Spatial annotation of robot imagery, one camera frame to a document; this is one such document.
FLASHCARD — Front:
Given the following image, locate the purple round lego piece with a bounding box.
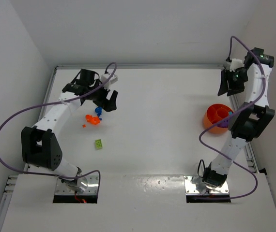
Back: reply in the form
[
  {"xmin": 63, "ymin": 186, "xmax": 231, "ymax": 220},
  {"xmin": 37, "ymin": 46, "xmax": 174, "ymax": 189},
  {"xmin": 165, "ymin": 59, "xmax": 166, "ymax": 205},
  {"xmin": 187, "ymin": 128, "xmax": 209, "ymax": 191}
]
[{"xmin": 218, "ymin": 120, "xmax": 229, "ymax": 128}]

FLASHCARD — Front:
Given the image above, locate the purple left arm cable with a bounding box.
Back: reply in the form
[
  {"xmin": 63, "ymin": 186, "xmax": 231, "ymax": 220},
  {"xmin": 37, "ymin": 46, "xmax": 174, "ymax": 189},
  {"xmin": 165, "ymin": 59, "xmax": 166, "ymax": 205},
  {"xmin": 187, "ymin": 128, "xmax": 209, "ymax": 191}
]
[{"xmin": 0, "ymin": 61, "xmax": 118, "ymax": 184}]

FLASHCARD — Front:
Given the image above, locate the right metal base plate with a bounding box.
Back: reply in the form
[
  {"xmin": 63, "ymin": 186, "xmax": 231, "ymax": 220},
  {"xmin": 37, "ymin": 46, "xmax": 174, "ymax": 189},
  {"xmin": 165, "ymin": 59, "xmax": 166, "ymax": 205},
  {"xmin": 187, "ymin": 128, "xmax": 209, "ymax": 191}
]
[{"xmin": 184, "ymin": 175, "xmax": 230, "ymax": 196}]

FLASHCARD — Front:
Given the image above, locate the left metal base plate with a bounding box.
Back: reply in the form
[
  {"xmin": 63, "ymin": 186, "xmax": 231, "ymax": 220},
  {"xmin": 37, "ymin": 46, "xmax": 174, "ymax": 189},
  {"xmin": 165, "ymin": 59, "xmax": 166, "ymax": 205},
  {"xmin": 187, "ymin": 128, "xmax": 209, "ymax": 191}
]
[{"xmin": 55, "ymin": 175, "xmax": 99, "ymax": 195}]

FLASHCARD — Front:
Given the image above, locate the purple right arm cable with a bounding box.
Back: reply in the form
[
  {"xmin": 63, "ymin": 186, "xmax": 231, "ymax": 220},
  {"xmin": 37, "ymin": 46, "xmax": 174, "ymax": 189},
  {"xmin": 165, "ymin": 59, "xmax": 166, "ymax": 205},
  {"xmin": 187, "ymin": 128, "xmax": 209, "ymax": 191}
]
[{"xmin": 198, "ymin": 35, "xmax": 267, "ymax": 200}]

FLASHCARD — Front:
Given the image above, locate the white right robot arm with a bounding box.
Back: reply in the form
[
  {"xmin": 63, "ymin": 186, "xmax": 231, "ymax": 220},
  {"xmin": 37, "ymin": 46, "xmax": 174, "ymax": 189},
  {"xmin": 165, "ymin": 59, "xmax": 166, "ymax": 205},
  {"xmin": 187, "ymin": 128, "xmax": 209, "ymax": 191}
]
[{"xmin": 202, "ymin": 47, "xmax": 275, "ymax": 189}]

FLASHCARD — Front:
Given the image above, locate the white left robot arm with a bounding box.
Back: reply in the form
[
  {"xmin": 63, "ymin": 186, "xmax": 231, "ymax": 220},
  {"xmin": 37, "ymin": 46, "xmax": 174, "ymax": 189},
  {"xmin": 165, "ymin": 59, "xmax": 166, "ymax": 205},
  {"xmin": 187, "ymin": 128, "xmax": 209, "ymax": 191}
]
[{"xmin": 21, "ymin": 69, "xmax": 118, "ymax": 189}]

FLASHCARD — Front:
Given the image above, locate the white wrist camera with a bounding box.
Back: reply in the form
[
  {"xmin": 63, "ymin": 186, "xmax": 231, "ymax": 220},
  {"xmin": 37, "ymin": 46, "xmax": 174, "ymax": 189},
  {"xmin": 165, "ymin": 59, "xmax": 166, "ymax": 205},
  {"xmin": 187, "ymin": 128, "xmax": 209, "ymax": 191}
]
[
  {"xmin": 224, "ymin": 58, "xmax": 244, "ymax": 72},
  {"xmin": 100, "ymin": 73, "xmax": 118, "ymax": 89}
]

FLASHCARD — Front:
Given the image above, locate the orange lego piece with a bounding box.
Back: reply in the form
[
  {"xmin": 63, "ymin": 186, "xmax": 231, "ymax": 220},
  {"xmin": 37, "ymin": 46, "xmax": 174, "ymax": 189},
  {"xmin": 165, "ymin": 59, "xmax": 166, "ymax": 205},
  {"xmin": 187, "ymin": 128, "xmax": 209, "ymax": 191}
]
[{"xmin": 85, "ymin": 115, "xmax": 101, "ymax": 125}]

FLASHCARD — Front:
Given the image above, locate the orange divided round container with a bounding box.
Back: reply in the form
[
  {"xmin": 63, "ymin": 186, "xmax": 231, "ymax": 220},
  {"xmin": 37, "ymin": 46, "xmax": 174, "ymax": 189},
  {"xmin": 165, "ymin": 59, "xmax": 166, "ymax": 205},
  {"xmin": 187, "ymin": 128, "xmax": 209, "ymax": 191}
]
[{"xmin": 202, "ymin": 104, "xmax": 233, "ymax": 134}]

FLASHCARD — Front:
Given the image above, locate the blue arch lego piece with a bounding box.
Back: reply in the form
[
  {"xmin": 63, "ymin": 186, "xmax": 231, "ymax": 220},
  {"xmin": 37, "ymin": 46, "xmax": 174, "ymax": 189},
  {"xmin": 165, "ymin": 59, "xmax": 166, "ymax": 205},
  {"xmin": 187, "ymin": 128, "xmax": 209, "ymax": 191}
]
[{"xmin": 95, "ymin": 107, "xmax": 103, "ymax": 117}]

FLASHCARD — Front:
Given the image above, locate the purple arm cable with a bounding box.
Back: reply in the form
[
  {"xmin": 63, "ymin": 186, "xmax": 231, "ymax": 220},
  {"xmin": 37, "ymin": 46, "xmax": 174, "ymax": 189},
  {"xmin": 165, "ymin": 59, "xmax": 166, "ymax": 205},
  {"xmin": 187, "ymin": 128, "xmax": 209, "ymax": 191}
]
[
  {"xmin": 0, "ymin": 61, "xmax": 118, "ymax": 184},
  {"xmin": 198, "ymin": 35, "xmax": 267, "ymax": 200}
]

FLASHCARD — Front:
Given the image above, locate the green lego brick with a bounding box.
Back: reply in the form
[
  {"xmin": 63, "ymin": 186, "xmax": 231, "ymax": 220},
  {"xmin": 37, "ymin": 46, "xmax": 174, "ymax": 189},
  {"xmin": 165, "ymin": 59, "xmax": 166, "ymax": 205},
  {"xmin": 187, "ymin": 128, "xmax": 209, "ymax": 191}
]
[{"xmin": 94, "ymin": 139, "xmax": 103, "ymax": 150}]

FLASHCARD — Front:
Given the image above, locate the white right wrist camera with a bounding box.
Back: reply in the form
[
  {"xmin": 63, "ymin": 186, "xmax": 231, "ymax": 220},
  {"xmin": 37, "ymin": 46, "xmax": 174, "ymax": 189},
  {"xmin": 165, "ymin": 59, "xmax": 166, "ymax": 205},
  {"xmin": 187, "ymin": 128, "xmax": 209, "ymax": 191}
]
[{"xmin": 224, "ymin": 58, "xmax": 244, "ymax": 72}]

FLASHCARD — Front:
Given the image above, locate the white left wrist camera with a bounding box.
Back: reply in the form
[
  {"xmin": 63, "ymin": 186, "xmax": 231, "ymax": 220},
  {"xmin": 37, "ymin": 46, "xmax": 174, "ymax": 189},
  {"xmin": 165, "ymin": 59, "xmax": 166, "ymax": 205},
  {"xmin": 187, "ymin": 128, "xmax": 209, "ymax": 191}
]
[{"xmin": 100, "ymin": 73, "xmax": 118, "ymax": 89}]

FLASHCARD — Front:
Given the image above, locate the metal base plate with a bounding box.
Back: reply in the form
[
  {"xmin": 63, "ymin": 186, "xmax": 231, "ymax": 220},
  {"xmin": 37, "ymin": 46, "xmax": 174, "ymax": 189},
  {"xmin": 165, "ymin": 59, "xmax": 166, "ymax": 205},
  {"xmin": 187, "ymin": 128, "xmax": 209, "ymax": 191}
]
[
  {"xmin": 55, "ymin": 175, "xmax": 99, "ymax": 195},
  {"xmin": 184, "ymin": 175, "xmax": 230, "ymax": 196}
]

